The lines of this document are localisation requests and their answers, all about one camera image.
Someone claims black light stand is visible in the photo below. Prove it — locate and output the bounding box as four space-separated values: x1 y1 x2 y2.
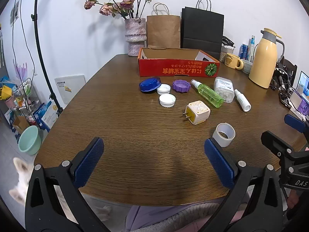
31 0 64 128

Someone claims cluttered storage cart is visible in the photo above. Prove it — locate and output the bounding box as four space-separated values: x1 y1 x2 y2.
0 77 40 116

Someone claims large white ribbed cap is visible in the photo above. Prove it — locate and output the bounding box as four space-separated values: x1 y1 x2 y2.
159 94 176 108

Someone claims white cat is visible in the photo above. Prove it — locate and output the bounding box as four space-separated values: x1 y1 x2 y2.
8 157 113 222

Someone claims clear spray bottle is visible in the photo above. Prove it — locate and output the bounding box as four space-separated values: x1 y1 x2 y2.
249 35 256 62

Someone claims yellow bear mug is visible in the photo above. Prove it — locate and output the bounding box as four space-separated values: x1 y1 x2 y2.
224 54 244 69

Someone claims thin black cable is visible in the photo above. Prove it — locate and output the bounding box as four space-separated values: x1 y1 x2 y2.
12 0 37 109

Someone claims yellow thermos jug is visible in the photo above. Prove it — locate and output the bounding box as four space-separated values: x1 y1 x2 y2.
249 28 285 89

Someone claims dark cabinet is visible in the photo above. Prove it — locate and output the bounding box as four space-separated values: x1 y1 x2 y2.
0 24 6 68

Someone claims black paper bag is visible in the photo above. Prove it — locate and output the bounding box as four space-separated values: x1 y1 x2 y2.
181 0 224 60

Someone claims black chair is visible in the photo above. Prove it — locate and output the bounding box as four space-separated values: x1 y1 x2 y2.
275 56 298 90

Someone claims purple ridged lid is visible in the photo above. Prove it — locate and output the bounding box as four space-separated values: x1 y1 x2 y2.
173 80 191 93

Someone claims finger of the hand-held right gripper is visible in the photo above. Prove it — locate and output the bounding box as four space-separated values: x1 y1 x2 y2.
284 114 309 134
261 130 295 159

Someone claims cream plug adapter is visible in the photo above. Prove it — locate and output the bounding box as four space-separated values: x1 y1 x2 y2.
183 100 211 125

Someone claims laptop screen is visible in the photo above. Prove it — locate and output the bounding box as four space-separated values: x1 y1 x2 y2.
296 71 309 96

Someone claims pink textured vase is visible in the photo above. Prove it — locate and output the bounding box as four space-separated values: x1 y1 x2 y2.
124 18 147 57

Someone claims green spray bottle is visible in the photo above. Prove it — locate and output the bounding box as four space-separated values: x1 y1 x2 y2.
191 79 225 108

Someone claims white purple box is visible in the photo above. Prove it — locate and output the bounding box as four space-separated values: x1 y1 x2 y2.
290 90 309 116

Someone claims small white bottle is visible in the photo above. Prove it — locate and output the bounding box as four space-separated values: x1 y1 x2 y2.
234 89 252 112

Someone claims white tape roll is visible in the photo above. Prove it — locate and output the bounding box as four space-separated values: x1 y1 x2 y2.
212 123 235 148

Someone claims wall photo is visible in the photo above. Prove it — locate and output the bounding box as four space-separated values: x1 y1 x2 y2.
10 1 19 27

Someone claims glass clip jar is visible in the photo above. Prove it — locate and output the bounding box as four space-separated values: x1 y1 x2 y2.
220 36 236 60

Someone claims clear cotton swab box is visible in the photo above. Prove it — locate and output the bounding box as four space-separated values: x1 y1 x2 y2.
214 77 235 103

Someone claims black cable bundle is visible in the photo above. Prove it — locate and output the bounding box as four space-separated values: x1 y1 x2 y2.
270 75 294 108

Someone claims brown paper bag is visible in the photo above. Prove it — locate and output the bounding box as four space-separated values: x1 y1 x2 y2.
146 3 181 49

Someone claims person's purple grey clothing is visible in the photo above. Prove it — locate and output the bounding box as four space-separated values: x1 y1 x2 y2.
124 197 251 232

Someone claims grey bowl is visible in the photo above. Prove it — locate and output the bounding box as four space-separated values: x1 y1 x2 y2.
240 59 253 74

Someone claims blue round lid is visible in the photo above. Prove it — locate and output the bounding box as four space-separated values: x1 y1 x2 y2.
139 77 162 93

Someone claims small cardboard box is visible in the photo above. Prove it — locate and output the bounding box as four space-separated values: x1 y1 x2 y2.
12 115 31 134

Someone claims purple flower decoration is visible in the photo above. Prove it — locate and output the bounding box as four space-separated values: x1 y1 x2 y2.
13 63 28 83

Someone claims blue white carton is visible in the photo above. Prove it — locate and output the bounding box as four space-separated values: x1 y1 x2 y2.
32 101 59 132

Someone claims small white ribbed cap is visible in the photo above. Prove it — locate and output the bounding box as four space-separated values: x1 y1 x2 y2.
157 84 171 95

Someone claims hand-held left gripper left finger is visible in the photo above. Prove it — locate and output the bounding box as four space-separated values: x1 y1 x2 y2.
25 137 110 232

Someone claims red cardboard box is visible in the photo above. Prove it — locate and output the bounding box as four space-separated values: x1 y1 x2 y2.
138 48 221 78

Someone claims yellow toy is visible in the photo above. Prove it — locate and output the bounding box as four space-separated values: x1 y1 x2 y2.
0 86 11 101

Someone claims green plastic basin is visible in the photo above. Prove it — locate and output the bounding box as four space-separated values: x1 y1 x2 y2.
18 126 42 155

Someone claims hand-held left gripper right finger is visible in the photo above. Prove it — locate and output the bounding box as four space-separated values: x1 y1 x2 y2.
204 138 284 232

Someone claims blue drink can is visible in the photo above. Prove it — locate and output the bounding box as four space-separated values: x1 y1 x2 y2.
239 44 249 60

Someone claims white wall panel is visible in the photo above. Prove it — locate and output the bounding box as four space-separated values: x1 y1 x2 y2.
54 75 87 105

